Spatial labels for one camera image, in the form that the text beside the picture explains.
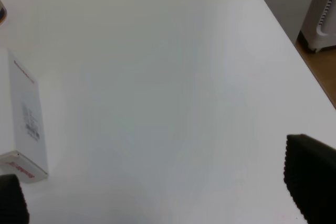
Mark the white red-lettered carton box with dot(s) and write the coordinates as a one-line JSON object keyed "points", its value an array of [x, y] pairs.
{"points": [[23, 147]]}

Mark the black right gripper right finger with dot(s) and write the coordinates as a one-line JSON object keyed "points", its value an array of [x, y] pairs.
{"points": [[309, 175]]}

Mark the white slatted appliance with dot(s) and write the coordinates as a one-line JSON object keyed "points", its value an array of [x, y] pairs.
{"points": [[318, 27]]}

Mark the gold Red Bull can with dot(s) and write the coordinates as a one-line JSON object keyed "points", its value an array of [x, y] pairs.
{"points": [[3, 12]]}

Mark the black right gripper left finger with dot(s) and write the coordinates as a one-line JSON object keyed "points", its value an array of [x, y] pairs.
{"points": [[13, 203]]}

